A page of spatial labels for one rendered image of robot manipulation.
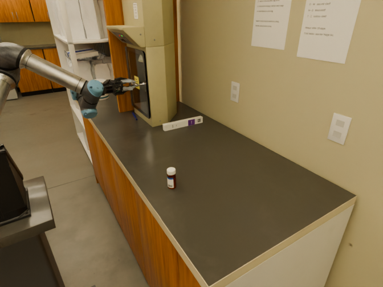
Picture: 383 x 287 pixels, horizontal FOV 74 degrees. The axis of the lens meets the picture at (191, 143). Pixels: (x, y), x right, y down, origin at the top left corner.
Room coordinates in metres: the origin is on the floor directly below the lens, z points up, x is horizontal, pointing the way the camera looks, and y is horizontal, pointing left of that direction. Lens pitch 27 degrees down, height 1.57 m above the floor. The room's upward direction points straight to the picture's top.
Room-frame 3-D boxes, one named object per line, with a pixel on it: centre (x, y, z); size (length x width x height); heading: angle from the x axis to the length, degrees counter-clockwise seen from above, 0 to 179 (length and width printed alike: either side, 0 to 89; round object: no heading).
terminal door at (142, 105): (1.59, 0.33, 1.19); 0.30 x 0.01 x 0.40; 31
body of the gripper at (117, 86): (1.42, 0.45, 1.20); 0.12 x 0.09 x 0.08; 121
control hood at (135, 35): (1.56, 0.38, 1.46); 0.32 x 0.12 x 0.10; 31
